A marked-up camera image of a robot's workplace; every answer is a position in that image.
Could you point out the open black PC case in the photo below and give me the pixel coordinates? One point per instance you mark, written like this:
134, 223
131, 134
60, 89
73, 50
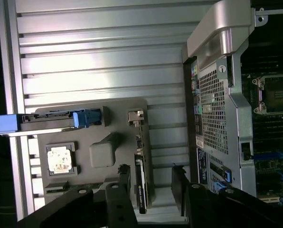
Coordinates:
212, 107

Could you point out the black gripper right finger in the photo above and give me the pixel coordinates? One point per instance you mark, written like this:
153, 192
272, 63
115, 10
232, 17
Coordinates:
203, 209

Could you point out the hard disk with blue carrier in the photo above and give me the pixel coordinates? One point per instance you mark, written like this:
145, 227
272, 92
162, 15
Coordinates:
49, 123

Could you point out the silver CPU chip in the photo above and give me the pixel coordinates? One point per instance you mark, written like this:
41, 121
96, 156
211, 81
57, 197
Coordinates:
58, 159

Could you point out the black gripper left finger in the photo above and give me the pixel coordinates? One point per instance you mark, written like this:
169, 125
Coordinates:
117, 209

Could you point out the blue case latch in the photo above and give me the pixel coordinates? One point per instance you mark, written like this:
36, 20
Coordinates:
219, 186

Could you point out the grey parts rack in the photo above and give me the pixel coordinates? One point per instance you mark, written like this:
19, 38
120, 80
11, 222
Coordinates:
122, 118

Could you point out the CPU socket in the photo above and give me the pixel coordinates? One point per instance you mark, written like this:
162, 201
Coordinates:
274, 95

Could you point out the green motherboard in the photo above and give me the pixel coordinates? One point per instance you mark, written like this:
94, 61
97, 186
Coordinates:
269, 133

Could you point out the black intrusion switch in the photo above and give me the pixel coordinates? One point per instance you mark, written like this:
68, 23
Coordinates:
246, 150

